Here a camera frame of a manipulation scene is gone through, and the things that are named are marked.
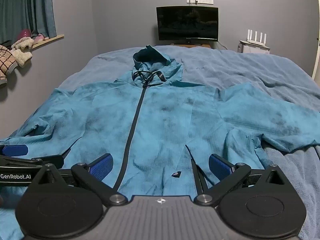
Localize blue bed blanket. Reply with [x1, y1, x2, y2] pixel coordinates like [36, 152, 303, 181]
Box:
[54, 45, 320, 240]

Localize plaid fleece slipper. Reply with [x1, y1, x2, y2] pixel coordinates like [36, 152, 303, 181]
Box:
[0, 44, 33, 88]

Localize pink plush slippers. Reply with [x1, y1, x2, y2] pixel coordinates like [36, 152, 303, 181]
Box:
[33, 33, 50, 43]

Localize white frame post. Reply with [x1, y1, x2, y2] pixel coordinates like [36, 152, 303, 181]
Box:
[312, 22, 320, 78]

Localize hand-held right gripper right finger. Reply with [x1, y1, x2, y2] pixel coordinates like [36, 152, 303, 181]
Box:
[194, 154, 293, 207]

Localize cream fluffy cloth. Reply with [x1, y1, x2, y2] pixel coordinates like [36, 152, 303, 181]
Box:
[11, 37, 35, 51]

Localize teal hooded zip jacket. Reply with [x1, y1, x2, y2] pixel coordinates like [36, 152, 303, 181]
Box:
[0, 44, 320, 240]

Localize wooden desk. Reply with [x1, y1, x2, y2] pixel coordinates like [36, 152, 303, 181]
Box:
[171, 43, 212, 49]

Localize teal window curtain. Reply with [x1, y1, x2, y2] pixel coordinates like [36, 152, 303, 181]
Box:
[0, 0, 57, 46]

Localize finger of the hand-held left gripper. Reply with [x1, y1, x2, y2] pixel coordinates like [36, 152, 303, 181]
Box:
[31, 149, 72, 170]
[0, 145, 43, 167]

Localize black computer monitor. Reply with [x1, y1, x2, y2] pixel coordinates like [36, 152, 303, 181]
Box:
[156, 6, 219, 46]

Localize white cabinet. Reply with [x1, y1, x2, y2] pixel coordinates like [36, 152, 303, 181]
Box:
[237, 40, 271, 55]

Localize white router with antennas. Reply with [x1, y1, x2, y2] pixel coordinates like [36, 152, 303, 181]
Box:
[246, 29, 268, 43]

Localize wooden window sill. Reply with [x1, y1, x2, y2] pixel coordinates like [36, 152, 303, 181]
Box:
[31, 34, 65, 49]

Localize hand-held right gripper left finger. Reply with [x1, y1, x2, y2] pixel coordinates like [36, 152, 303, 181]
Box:
[31, 153, 128, 207]

